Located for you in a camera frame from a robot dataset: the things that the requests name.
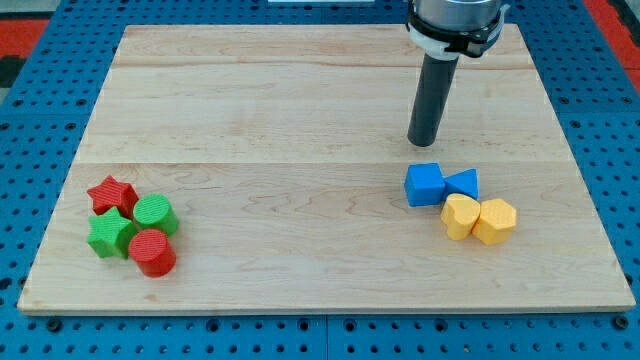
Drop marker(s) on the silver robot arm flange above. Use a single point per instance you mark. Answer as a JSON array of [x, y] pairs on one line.
[[446, 29]]

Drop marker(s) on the green circle block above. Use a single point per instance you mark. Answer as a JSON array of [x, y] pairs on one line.
[[154, 211]]

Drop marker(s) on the red circle block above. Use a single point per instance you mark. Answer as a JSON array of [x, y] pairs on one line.
[[151, 250]]

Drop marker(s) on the wooden board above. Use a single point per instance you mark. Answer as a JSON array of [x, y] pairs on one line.
[[283, 152]]

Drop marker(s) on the blue cube block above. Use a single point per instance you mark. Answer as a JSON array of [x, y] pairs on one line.
[[424, 184]]

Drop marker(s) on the yellow heart block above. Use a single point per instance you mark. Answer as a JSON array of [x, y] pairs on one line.
[[460, 214]]

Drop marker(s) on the blue triangle block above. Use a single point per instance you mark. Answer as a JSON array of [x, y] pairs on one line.
[[465, 182]]

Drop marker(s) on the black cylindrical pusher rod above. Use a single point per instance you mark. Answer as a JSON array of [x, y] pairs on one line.
[[431, 96]]

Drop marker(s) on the yellow hexagon block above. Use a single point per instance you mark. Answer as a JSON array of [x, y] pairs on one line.
[[496, 222]]

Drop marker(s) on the red star block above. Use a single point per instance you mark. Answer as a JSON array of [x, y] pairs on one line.
[[113, 193]]

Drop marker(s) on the green star block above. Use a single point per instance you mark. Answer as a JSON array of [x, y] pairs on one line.
[[110, 234]]

